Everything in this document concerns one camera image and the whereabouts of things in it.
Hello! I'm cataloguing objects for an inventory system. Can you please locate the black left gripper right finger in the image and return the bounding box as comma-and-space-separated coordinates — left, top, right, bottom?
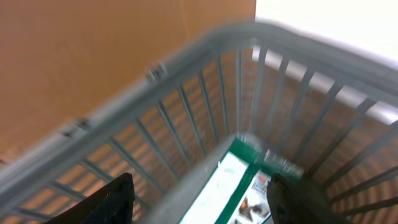
267, 173, 351, 224

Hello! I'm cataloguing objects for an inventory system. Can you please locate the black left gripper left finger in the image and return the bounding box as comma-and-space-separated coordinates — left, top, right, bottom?
45, 172, 136, 224

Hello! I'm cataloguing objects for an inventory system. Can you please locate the large green 3M package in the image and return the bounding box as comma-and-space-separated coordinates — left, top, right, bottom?
178, 134, 303, 224

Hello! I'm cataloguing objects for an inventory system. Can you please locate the grey plastic shopping basket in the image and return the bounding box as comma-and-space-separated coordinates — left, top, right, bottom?
1, 22, 397, 223

